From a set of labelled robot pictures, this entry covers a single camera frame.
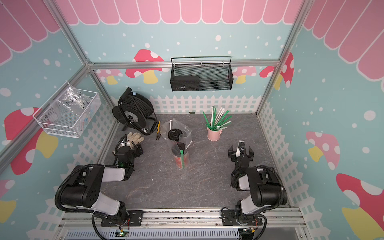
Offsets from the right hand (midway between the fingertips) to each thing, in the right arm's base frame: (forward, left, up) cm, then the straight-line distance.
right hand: (241, 145), depth 90 cm
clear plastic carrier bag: (0, +37, +9) cm, 38 cm away
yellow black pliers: (+22, +56, -8) cm, 61 cm away
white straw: (+10, +43, +9) cm, 45 cm away
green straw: (-10, +35, +4) cm, 37 cm away
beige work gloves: (+14, +71, -8) cm, 73 cm away
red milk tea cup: (-10, +37, +7) cm, 39 cm away
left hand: (+2, +68, -2) cm, 68 cm away
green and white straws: (+18, +12, +3) cm, 22 cm away
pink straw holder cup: (+12, +15, -6) cm, 20 cm away
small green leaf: (+41, +31, -11) cm, 52 cm away
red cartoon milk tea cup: (+3, +40, +9) cm, 41 cm away
